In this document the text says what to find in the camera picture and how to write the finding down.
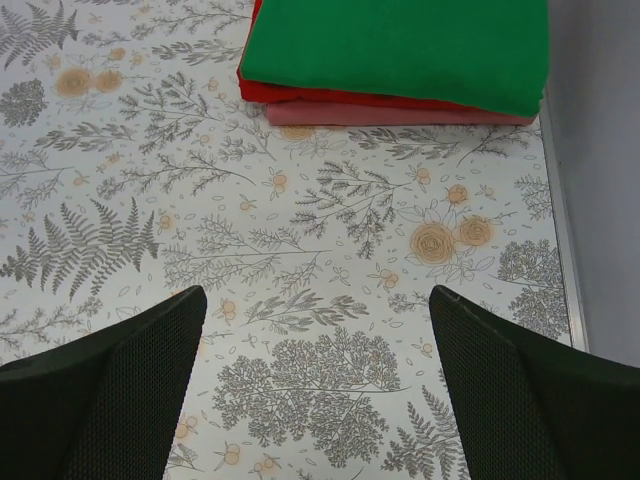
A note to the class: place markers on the pink folded t-shirt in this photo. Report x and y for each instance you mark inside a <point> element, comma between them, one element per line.
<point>301,113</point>

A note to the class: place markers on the floral patterned table mat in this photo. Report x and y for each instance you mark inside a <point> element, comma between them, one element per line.
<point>131,168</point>

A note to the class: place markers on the green folded t-shirt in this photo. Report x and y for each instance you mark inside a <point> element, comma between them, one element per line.
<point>493,55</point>

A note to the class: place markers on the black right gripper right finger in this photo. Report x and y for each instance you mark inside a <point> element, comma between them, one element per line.
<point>528,407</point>

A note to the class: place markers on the aluminium frame rail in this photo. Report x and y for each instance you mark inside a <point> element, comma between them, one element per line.
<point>577,326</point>

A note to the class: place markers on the red folded t-shirt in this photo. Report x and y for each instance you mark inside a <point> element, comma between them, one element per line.
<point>270,93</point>

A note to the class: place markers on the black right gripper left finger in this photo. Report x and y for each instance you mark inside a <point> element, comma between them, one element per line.
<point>106,405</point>

